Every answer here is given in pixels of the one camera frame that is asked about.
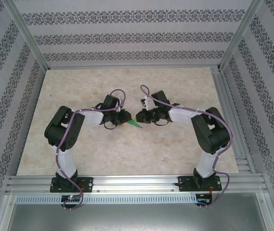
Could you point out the green paper sheet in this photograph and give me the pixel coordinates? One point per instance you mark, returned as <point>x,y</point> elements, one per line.
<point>135,124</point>

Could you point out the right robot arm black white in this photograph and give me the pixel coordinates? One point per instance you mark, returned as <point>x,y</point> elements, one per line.
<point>211,134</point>

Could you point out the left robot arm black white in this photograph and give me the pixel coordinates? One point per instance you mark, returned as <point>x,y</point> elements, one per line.
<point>64,130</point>

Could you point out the small circuit board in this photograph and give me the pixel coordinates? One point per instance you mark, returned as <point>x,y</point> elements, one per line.
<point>203,197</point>
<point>71,198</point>

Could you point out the grey metal panel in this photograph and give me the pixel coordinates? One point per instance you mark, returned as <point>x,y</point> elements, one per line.
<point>136,219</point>

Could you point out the aluminium mounting rail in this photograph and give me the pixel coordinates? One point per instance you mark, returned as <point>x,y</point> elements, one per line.
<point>136,183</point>

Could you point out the aluminium side rail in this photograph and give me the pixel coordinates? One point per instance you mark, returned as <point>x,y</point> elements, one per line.
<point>229,115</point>

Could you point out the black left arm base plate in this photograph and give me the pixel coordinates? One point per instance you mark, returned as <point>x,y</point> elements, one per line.
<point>86,184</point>

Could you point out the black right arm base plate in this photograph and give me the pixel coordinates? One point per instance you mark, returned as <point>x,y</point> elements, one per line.
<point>185,184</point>

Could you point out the aluminium frame post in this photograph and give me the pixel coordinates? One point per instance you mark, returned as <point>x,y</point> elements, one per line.
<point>28,36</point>
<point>240,33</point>

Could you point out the short aluminium frame leg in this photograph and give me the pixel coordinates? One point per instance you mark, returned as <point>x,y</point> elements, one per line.
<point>4,211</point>
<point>269,211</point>

